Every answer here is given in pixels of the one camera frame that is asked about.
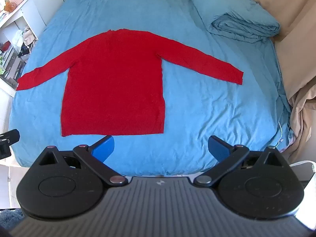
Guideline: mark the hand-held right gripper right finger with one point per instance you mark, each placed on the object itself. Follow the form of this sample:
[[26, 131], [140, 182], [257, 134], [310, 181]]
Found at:
[[217, 148]]

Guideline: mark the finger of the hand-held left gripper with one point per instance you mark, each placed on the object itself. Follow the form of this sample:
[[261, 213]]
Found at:
[[11, 136]]

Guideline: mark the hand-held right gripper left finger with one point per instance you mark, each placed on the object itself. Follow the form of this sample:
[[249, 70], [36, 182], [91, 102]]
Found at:
[[105, 148]]

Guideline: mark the red sweater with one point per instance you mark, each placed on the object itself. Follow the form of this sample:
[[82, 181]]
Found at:
[[113, 84]]

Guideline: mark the bed with blue sheet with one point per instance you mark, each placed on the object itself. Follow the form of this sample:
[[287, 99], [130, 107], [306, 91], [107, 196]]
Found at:
[[197, 103]]

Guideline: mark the blue fluffy rug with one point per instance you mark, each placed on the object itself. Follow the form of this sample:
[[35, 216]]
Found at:
[[9, 217]]

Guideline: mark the red box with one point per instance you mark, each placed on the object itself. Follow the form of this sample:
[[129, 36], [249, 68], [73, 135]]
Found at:
[[5, 47]]

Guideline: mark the beige bag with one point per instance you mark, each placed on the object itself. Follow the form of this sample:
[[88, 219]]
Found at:
[[29, 35]]

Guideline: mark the white shelf unit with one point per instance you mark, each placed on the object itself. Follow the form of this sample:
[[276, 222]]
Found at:
[[32, 12]]

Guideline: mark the orange figurine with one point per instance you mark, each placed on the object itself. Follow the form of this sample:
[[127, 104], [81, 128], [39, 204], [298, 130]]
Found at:
[[9, 7]]

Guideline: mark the beige curtain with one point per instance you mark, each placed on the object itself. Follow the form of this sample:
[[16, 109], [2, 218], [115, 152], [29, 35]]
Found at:
[[293, 42]]

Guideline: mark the folded blue duvet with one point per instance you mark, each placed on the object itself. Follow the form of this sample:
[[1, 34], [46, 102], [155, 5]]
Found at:
[[237, 17]]

